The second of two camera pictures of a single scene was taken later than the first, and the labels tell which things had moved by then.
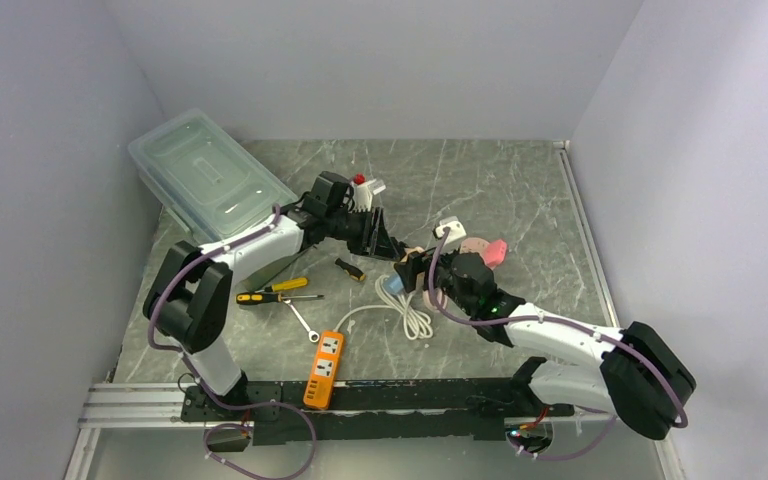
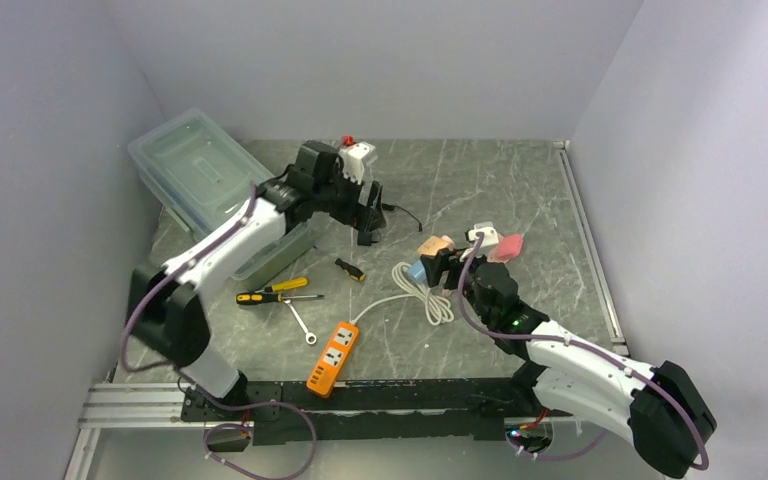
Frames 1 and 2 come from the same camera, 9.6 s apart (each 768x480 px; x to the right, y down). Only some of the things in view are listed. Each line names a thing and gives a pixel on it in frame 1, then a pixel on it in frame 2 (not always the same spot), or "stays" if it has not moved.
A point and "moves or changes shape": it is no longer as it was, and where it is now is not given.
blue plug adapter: (393, 283) moves or changes shape
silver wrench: (312, 334) stays
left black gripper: (364, 243) to (366, 219)
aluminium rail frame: (125, 405) stays
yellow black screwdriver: (255, 298) stays
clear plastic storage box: (207, 180) stays
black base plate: (371, 412) stays
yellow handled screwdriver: (288, 284) stays
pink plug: (495, 253) moves or changes shape
